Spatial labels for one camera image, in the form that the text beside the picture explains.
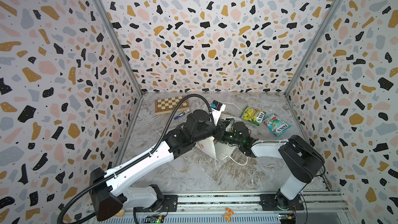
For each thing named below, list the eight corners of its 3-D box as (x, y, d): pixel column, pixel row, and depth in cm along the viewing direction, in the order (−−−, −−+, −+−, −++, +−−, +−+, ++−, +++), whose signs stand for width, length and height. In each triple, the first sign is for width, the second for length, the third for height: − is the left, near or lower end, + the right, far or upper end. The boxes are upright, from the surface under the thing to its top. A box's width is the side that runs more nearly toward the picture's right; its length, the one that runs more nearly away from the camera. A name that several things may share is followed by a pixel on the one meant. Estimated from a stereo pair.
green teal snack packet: (276, 137, 100) (279, 134, 97) (261, 123, 107) (263, 119, 104) (287, 129, 104) (290, 125, 101) (272, 116, 111) (274, 112, 108)
